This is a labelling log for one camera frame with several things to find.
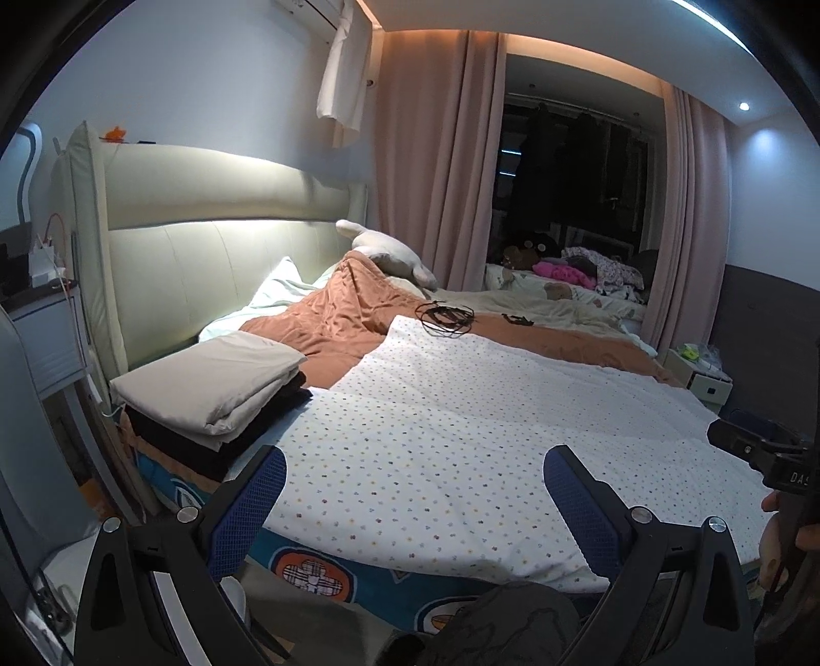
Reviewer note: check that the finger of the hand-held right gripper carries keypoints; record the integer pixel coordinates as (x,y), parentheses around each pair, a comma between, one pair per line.
(737,438)

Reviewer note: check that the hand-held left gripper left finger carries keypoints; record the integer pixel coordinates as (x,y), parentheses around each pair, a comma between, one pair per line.
(250,506)

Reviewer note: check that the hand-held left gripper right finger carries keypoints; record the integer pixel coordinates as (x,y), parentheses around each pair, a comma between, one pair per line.
(576,506)

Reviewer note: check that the pale grey zip jacket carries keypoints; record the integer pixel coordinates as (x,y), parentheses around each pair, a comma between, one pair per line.
(205,378)

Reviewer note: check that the black folded clothes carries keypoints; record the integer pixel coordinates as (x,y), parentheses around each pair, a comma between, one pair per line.
(211,458)

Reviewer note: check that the printed clothes pile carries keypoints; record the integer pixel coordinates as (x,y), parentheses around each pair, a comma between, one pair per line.
(608,269)

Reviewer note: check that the person's right hand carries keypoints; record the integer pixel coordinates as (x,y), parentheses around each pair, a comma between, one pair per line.
(775,551)

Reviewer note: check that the white drawer nightstand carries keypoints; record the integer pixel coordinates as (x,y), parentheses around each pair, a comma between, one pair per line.
(704,387)

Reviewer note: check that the small green object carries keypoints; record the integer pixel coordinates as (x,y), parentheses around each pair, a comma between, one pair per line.
(689,351)

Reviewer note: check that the white dotted blanket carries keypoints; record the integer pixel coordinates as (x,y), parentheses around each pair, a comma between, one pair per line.
(480,435)

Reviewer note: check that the blue cartoon bedsheet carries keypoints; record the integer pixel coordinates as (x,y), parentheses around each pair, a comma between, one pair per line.
(359,576)

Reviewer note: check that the dark grey bag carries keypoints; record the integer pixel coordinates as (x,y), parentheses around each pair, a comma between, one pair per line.
(499,621)

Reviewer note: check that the black hair clip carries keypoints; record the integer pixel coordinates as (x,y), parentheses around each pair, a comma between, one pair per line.
(516,319)

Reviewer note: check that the pale green printed quilt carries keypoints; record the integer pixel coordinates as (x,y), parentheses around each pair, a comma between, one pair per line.
(551,310)

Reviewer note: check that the brown quilt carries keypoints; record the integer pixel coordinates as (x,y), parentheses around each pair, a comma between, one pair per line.
(333,314)

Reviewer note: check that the pink curtain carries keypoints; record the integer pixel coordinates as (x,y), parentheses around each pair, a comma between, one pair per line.
(692,224)
(435,160)

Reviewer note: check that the pink plush toy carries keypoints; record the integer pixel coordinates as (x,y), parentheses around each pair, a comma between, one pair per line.
(564,272)

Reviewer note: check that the cream padded headboard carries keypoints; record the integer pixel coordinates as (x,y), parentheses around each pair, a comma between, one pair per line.
(224,256)

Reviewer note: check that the brown teddy bear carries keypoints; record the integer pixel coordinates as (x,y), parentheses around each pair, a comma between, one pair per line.
(525,253)

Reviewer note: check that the grey bedside table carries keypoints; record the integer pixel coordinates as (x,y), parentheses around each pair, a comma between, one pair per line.
(45,346)

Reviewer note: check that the grey plush toy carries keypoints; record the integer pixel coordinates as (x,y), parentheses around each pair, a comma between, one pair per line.
(391,253)

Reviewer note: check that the dark window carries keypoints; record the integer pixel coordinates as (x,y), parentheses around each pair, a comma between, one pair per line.
(576,179)

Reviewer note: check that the white charger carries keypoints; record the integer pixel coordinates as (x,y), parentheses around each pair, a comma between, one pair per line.
(45,269)

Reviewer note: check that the black box device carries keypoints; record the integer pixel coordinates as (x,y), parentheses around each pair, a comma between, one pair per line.
(13,262)

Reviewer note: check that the small orange toy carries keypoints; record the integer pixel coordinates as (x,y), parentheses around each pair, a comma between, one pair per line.
(115,134)

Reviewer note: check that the ceiling light strip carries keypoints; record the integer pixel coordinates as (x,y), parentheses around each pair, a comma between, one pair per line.
(704,11)

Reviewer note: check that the white hanging cloth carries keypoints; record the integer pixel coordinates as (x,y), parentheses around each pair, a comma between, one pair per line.
(346,77)

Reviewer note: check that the white air conditioner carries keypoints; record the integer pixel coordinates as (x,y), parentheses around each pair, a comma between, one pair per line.
(314,7)

